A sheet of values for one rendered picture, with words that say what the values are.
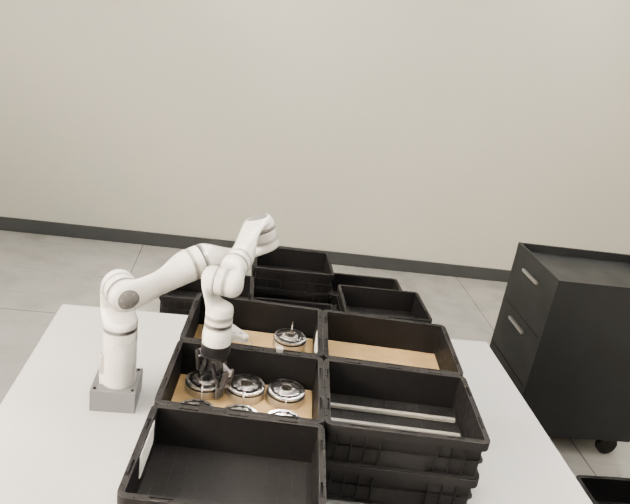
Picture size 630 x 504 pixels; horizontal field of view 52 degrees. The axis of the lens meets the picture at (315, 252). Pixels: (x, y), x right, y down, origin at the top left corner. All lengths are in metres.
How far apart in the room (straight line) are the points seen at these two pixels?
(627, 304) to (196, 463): 2.10
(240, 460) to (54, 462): 0.47
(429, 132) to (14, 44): 2.83
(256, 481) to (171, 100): 3.40
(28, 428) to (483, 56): 3.80
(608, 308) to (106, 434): 2.13
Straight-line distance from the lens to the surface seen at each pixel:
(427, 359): 2.11
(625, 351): 3.21
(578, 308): 2.99
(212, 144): 4.60
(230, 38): 4.49
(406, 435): 1.58
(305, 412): 1.74
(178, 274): 1.75
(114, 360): 1.84
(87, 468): 1.75
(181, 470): 1.54
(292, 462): 1.59
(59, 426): 1.88
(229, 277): 1.56
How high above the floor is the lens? 1.83
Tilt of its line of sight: 21 degrees down
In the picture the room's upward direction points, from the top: 9 degrees clockwise
